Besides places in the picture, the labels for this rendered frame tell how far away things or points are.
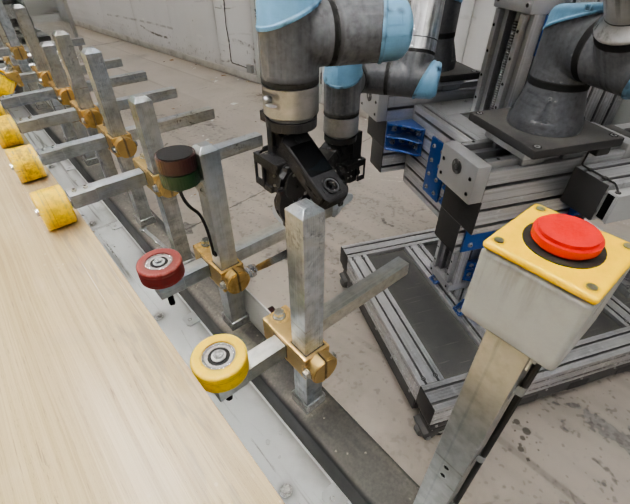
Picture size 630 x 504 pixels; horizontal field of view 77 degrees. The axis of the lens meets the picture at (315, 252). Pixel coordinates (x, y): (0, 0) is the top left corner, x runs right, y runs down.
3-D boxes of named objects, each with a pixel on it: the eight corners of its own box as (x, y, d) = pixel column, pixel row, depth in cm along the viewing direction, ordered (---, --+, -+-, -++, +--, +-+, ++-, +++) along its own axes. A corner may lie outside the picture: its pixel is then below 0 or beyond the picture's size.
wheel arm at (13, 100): (144, 78, 150) (141, 68, 148) (148, 80, 148) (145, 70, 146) (-11, 109, 125) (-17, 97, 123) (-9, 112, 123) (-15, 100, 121)
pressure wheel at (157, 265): (182, 283, 83) (169, 240, 76) (200, 304, 79) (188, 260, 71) (144, 301, 79) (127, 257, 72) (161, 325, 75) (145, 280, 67)
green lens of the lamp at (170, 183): (190, 168, 66) (187, 156, 65) (207, 182, 62) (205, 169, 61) (155, 180, 63) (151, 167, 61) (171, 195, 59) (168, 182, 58)
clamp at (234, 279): (217, 253, 87) (213, 235, 84) (251, 286, 79) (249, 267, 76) (194, 264, 84) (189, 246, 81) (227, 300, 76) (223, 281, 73)
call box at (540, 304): (503, 278, 34) (536, 200, 29) (590, 327, 30) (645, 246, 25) (455, 319, 30) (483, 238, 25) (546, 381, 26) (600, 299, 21)
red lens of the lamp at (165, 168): (186, 154, 64) (184, 141, 63) (205, 167, 61) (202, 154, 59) (151, 165, 61) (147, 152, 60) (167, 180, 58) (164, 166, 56)
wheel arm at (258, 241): (323, 213, 99) (323, 198, 96) (332, 219, 97) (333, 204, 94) (155, 294, 77) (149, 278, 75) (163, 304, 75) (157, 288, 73)
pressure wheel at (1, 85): (4, 97, 147) (12, 77, 146) (8, 103, 143) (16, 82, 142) (-16, 89, 143) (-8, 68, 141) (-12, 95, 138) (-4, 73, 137)
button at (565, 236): (543, 225, 28) (552, 204, 27) (605, 253, 25) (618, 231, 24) (513, 248, 26) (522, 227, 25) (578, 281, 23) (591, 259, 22)
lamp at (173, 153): (208, 247, 76) (184, 141, 63) (223, 262, 73) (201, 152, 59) (179, 260, 73) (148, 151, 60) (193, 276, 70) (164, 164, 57)
